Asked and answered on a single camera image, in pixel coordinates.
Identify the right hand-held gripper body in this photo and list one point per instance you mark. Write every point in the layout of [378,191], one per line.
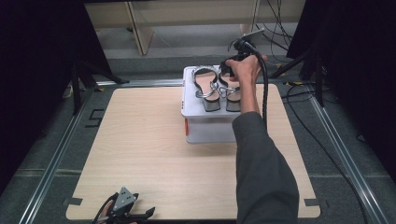
[246,46]

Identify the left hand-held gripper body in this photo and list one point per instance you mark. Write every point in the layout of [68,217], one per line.
[123,200]

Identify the person's right hand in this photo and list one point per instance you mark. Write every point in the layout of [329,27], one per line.
[247,70]

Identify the person's left hand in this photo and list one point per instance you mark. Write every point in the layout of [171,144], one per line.
[104,214]

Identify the black tape piece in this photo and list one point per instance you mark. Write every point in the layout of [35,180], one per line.
[74,201]
[316,202]

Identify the black tripod stand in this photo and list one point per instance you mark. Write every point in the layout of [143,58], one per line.
[76,84]
[319,81]

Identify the light wooden desk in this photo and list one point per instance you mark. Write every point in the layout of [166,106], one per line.
[143,34]

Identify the black curtain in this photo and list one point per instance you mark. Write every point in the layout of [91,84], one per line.
[37,62]
[358,62]

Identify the metal floor rail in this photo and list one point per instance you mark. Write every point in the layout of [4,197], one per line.
[345,155]
[53,161]
[140,82]

